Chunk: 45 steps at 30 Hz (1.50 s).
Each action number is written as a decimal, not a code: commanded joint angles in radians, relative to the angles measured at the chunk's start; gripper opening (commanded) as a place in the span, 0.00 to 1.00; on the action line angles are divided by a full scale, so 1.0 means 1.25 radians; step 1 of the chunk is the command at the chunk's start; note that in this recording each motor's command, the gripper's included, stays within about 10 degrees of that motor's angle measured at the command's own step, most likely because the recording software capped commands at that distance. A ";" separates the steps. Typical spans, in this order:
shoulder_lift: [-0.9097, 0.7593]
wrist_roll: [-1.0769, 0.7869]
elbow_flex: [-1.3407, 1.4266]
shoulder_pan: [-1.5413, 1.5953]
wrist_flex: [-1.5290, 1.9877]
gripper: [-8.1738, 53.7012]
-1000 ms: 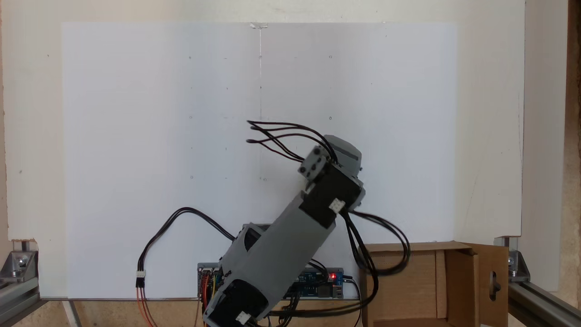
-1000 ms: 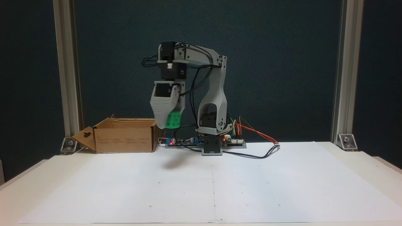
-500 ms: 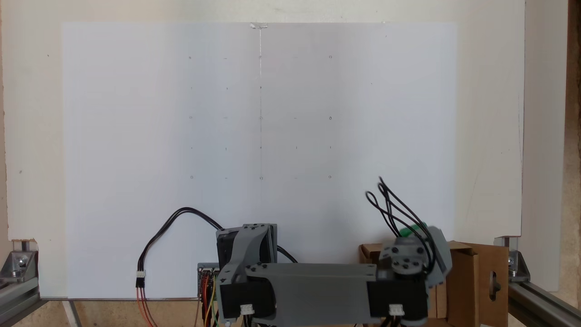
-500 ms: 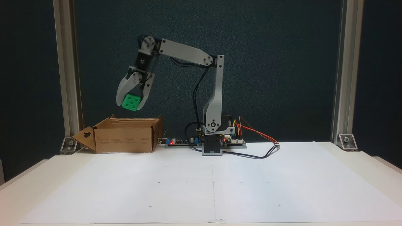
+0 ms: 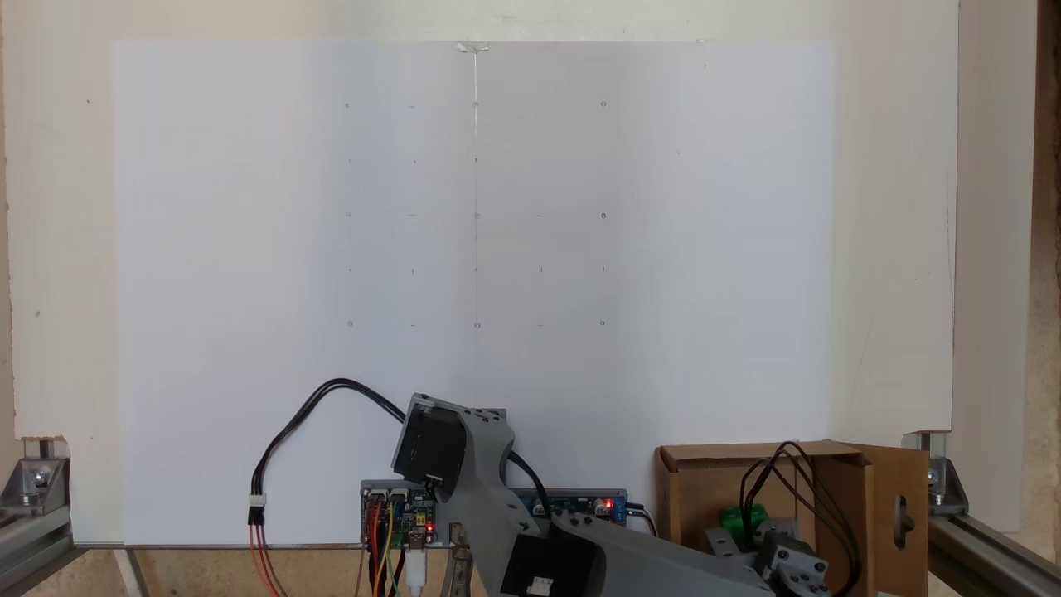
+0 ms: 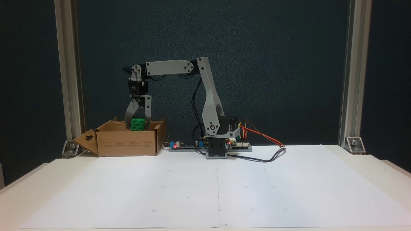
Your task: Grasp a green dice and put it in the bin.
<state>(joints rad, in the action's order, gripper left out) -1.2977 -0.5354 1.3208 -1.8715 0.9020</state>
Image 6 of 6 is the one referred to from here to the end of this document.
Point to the circuit board with white connectors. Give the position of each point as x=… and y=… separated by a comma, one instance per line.
x=239, y=146

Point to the metal corner bracket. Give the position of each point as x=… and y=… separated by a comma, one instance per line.
x=354, y=144
x=71, y=148

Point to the grey wide flat gripper finger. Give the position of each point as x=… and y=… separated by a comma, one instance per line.
x=147, y=115

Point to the brown cardboard box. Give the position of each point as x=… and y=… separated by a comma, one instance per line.
x=128, y=142

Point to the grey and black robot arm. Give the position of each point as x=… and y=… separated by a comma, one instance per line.
x=210, y=96

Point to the green die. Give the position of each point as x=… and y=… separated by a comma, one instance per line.
x=138, y=124

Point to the circuit board with blue parts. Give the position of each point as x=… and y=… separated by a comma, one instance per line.
x=188, y=146

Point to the aluminium frame post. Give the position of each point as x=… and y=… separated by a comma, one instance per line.
x=354, y=64
x=67, y=64

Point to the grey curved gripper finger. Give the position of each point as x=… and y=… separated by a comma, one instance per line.
x=129, y=112

